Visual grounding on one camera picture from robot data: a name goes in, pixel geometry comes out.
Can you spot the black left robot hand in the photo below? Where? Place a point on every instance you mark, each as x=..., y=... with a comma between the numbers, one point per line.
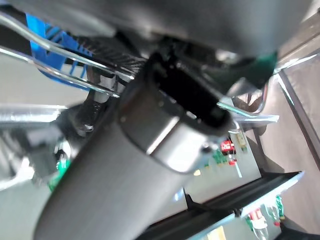
x=112, y=180

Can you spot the blue plastic shopping basket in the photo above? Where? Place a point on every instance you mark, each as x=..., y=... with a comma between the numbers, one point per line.
x=36, y=32

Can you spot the Coca-Cola bottle red cap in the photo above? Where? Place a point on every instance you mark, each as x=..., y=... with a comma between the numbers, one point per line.
x=226, y=146

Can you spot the small yellow tea bottle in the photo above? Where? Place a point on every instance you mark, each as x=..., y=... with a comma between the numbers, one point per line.
x=241, y=140

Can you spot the clear water bottle red label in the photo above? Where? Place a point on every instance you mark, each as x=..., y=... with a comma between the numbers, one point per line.
x=258, y=221

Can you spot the green soda bottle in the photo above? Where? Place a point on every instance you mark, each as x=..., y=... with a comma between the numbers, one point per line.
x=265, y=62
x=278, y=203

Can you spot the black shelf board clear rail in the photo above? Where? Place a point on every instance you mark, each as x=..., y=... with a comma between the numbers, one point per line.
x=250, y=192

